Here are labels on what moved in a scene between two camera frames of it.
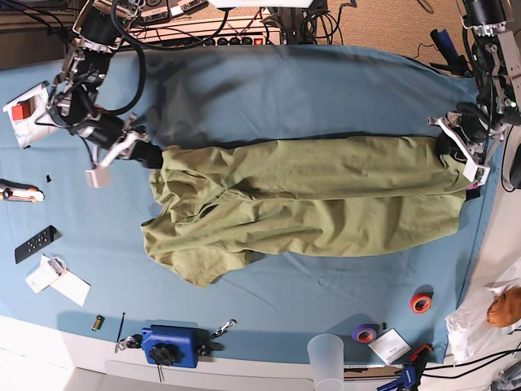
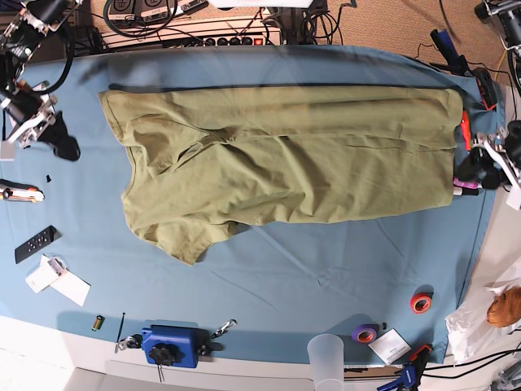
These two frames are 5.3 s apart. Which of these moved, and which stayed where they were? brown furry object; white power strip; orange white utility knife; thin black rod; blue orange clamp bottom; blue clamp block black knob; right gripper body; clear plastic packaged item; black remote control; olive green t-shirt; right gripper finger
Moved: right gripper body; olive green t-shirt; right gripper finger
Stayed: brown furry object; white power strip; blue clamp block black knob; thin black rod; orange white utility knife; clear plastic packaged item; black remote control; blue orange clamp bottom
